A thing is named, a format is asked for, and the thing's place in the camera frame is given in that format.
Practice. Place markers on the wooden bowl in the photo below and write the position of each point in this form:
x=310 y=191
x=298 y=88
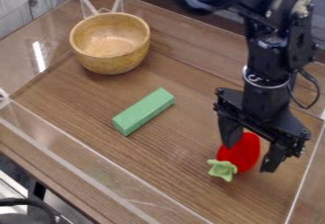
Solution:
x=110 y=42

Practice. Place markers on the red plush strawberry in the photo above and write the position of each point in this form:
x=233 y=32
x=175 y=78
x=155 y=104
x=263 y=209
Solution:
x=239 y=159

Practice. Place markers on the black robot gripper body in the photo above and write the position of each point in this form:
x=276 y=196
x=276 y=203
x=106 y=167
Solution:
x=263 y=110

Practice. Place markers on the green rectangular block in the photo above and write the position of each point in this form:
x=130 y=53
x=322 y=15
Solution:
x=142 y=111

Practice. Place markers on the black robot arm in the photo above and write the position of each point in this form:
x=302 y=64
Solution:
x=280 y=49

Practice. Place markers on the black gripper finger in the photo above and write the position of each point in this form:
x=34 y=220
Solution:
x=274 y=158
x=231 y=129

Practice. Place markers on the clear acrylic tray wall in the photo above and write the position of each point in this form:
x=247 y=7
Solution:
x=149 y=177

